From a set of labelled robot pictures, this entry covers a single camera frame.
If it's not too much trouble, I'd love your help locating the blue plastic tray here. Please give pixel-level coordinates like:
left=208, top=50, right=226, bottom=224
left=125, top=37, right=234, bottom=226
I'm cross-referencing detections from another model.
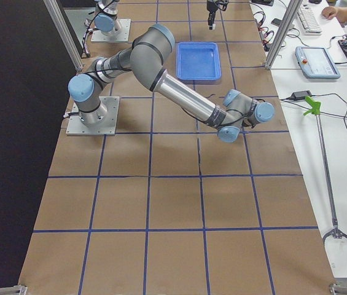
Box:
left=176, top=42, right=222, bottom=82

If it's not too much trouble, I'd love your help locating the person's hand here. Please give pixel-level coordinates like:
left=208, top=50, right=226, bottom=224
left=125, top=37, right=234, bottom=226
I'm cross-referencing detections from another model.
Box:
left=321, top=6, right=340, bottom=20

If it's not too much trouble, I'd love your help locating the black smartphone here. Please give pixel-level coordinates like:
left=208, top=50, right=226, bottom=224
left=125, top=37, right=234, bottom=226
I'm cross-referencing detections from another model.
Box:
left=271, top=18, right=281, bottom=26

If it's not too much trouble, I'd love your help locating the white keyboard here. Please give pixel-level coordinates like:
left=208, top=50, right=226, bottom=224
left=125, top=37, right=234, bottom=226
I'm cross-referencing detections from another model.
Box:
left=297, top=6, right=322, bottom=36

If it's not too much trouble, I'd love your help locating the blue teach pendant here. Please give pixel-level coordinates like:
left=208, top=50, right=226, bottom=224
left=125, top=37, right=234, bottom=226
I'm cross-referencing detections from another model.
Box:
left=295, top=46, right=340, bottom=79

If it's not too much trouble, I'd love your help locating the black power adapter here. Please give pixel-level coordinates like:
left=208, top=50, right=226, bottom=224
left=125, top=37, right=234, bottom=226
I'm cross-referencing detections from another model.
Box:
left=289, top=90, right=312, bottom=101

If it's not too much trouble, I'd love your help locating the brown paper table cover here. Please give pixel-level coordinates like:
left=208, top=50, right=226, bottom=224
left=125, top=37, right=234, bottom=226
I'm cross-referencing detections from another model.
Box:
left=19, top=1, right=333, bottom=294

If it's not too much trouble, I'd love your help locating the aluminium frame post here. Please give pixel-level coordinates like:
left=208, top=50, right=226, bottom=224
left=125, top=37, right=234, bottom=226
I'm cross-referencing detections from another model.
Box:
left=265, top=0, right=302, bottom=69

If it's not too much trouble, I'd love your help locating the green handled reacher grabber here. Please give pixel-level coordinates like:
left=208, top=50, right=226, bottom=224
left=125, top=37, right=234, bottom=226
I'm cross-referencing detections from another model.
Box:
left=303, top=95, right=347, bottom=261

